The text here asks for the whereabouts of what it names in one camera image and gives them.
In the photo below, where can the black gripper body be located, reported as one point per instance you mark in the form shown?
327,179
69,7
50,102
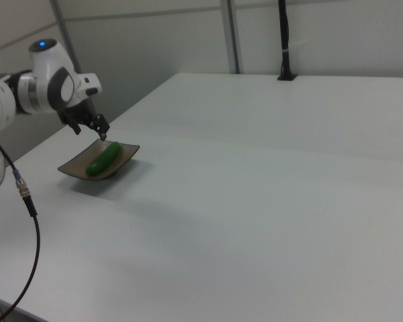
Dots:
78,115

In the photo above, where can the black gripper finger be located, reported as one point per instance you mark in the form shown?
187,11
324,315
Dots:
101,125
76,129

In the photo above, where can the green cucumber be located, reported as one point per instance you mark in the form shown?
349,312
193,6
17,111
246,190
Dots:
103,159

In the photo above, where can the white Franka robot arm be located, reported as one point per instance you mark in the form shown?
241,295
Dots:
50,84

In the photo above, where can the square brown ceramic plate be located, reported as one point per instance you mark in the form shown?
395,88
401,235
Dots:
74,165

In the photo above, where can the black pole with base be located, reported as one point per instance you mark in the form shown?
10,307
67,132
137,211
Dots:
284,37

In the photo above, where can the grey partition post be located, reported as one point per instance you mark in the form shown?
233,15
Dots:
65,37
230,37

